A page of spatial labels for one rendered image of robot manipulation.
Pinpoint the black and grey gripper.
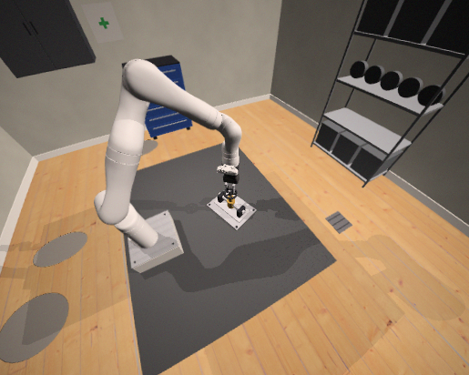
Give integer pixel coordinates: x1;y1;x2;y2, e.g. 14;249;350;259
217;156;240;194

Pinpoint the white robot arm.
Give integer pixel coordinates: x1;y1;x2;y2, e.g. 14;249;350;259
94;59;242;248

